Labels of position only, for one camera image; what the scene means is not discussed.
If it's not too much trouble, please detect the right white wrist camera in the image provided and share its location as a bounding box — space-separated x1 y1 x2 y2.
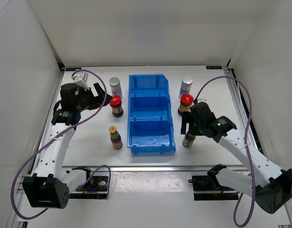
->
194 98 207 104

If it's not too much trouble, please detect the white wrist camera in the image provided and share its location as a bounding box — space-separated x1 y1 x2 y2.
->
71 72 90 90
194 98 207 104

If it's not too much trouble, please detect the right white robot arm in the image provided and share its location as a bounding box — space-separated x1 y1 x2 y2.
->
181 102 292 214

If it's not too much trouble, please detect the yellow cap sauce bottle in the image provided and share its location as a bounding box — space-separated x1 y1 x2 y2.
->
182 132 196 147
109 126 123 149

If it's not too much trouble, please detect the red lid sauce jar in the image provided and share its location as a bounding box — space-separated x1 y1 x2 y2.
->
109 95 123 117
178 94 194 116

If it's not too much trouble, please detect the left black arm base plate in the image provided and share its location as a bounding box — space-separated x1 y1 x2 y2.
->
69 165 112 200

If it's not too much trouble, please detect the silver cap shaker bottle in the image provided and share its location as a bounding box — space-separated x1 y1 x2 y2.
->
109 77 122 99
179 76 193 99

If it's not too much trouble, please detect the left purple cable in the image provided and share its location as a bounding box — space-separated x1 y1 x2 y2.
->
10 69 112 219

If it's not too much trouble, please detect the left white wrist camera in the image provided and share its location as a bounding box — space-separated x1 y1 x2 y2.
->
71 72 90 90

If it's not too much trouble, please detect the blue plastic divided bin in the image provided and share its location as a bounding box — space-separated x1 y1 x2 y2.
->
127 74 176 155

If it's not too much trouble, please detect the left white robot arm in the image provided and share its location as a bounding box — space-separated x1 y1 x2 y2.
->
22 83 112 209

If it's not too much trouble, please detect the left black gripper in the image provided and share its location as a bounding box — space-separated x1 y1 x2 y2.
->
75 83 112 112

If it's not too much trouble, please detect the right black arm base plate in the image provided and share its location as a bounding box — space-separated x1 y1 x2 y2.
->
188 175 238 201

